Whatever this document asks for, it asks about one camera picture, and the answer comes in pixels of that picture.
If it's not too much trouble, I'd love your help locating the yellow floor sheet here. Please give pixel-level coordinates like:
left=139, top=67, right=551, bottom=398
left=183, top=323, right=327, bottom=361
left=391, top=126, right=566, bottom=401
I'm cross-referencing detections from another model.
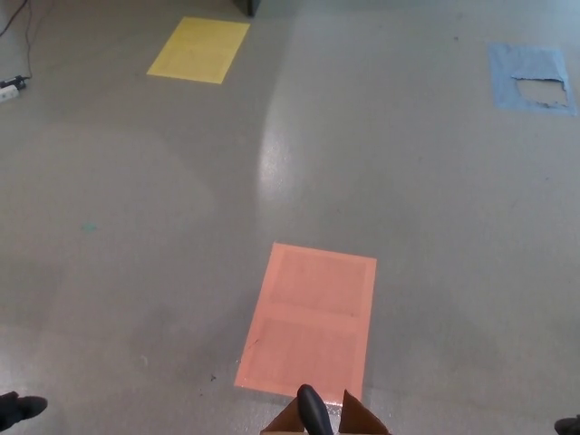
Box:
left=146, top=16, right=252, bottom=85

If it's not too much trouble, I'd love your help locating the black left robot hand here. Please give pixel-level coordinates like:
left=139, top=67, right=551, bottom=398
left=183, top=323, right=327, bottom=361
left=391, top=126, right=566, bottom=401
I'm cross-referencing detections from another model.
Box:
left=0, top=391, right=49, bottom=425

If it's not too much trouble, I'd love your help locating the orange floor sheet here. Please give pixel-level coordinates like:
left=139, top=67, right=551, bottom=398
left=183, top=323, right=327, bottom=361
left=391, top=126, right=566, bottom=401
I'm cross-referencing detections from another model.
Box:
left=233, top=242, right=378, bottom=401

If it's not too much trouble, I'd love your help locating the thin black floor cable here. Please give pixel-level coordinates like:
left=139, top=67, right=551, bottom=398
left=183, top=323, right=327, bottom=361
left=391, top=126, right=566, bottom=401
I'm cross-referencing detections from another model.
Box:
left=0, top=0, right=22, bottom=36
left=24, top=0, right=34, bottom=79

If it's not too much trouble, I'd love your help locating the brown cardboard box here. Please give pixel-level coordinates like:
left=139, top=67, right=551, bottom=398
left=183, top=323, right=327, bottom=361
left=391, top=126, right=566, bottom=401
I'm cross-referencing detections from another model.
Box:
left=261, top=388, right=392, bottom=435

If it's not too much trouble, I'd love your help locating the white power strip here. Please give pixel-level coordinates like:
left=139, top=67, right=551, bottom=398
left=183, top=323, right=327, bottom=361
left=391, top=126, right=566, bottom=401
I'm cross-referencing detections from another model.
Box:
left=0, top=83, right=23, bottom=105

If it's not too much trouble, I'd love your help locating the torn blue floor sheet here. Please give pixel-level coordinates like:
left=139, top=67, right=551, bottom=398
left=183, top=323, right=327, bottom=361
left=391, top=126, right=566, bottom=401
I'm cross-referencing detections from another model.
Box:
left=487, top=42, right=578, bottom=117

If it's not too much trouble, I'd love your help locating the dark furniture base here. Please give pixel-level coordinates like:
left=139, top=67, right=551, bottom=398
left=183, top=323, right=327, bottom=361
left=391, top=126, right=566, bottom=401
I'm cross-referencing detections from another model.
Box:
left=232, top=0, right=263, bottom=18

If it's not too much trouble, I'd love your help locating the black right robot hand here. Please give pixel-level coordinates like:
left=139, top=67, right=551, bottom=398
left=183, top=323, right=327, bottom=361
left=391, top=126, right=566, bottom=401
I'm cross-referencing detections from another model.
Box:
left=554, top=415, right=580, bottom=435

